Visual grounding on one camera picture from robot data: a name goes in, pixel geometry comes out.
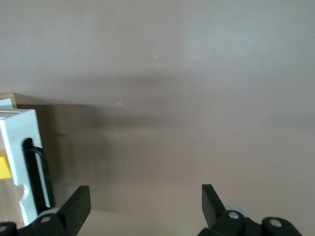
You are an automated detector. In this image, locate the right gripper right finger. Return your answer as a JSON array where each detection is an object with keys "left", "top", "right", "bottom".
[{"left": 196, "top": 184, "right": 302, "bottom": 236}]

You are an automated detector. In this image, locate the yellow block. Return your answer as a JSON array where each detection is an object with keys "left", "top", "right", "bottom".
[{"left": 0, "top": 149, "right": 12, "bottom": 180}]

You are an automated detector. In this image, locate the white-fronted wooden drawer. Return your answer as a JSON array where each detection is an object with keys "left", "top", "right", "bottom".
[{"left": 0, "top": 97, "right": 55, "bottom": 227}]

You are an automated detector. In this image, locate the wooden drawer cabinet box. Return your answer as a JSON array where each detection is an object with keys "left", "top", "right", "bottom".
[{"left": 0, "top": 92, "right": 17, "bottom": 110}]

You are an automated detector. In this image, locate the black drawer handle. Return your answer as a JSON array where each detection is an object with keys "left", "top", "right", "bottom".
[{"left": 21, "top": 137, "right": 55, "bottom": 215}]

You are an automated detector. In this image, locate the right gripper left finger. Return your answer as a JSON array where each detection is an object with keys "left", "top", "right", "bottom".
[{"left": 0, "top": 185, "right": 92, "bottom": 236}]

